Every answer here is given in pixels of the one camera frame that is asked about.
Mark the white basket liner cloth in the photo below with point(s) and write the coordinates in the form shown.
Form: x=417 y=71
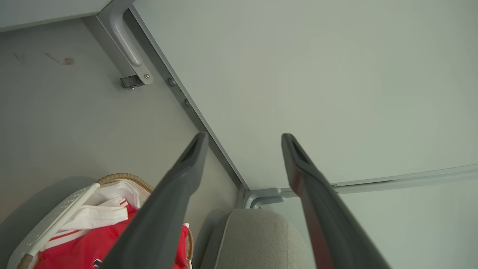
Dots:
x=117 y=190

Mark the grey metal partition frame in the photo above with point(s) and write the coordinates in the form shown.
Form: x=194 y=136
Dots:
x=209 y=130

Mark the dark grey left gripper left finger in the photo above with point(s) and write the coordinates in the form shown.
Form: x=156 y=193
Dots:
x=160 y=224

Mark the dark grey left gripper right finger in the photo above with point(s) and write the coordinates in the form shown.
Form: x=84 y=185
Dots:
x=328 y=224

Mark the small dark metal latch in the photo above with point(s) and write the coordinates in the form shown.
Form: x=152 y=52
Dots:
x=131 y=82

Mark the red white striped garment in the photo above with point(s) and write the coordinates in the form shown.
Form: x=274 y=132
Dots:
x=82 y=246

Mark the white basket with wicker rim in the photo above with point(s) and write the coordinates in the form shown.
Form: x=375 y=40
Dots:
x=44 y=228

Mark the grey fabric sofa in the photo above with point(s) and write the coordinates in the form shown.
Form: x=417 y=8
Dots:
x=254 y=239

